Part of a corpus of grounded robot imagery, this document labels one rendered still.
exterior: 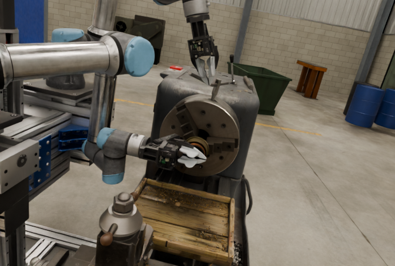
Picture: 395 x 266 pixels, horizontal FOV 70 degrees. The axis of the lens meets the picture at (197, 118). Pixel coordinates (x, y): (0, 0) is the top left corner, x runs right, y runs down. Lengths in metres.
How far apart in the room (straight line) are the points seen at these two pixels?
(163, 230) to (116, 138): 0.33
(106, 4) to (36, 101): 0.49
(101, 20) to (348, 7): 11.38
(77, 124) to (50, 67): 0.52
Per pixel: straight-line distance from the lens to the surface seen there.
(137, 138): 0.94
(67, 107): 1.26
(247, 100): 1.21
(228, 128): 1.07
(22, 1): 6.64
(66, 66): 0.79
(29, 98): 1.36
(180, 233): 0.94
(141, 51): 0.86
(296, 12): 11.58
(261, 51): 11.24
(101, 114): 1.04
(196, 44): 0.86
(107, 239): 0.52
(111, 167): 1.00
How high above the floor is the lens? 1.49
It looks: 18 degrees down
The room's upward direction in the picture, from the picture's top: 11 degrees clockwise
